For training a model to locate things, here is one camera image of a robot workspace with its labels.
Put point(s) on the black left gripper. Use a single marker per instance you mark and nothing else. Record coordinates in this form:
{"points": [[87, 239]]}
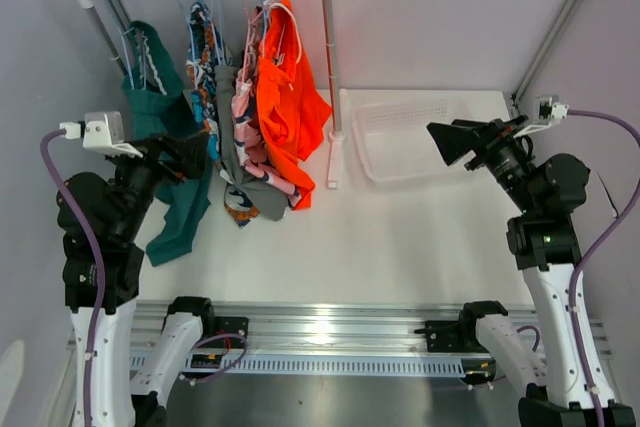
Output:
{"points": [[188, 150]]}

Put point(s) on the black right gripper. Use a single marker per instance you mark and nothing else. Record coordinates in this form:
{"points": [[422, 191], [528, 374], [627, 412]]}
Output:
{"points": [[479, 137]]}

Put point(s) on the teal green shorts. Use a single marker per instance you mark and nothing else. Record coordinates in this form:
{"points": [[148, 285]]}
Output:
{"points": [[161, 114]]}

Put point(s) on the pink shark print shorts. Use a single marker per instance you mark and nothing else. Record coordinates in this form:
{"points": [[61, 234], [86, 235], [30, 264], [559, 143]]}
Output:
{"points": [[248, 140]]}

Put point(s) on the grey shorts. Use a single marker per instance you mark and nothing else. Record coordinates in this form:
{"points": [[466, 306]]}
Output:
{"points": [[245, 196]]}

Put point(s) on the blue orange patterned shorts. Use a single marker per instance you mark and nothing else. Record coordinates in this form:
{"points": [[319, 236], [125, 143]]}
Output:
{"points": [[206, 52]]}

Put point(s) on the pink wire hanger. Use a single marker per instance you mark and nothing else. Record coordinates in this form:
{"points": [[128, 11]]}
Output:
{"points": [[251, 22]]}

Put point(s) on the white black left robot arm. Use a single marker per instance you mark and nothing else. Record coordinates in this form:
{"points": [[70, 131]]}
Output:
{"points": [[100, 220]]}

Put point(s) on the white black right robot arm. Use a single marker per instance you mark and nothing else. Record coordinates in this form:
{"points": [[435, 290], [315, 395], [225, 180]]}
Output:
{"points": [[566, 386]]}

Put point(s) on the white plastic basket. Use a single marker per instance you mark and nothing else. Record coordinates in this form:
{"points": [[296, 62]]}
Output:
{"points": [[393, 143]]}

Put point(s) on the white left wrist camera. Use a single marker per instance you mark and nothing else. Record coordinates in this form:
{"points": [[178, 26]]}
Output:
{"points": [[102, 133]]}

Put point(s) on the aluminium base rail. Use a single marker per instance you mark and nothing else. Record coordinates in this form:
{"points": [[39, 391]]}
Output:
{"points": [[368, 330]]}

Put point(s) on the slotted cable duct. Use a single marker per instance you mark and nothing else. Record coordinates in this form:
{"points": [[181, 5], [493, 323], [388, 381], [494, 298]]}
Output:
{"points": [[412, 366]]}

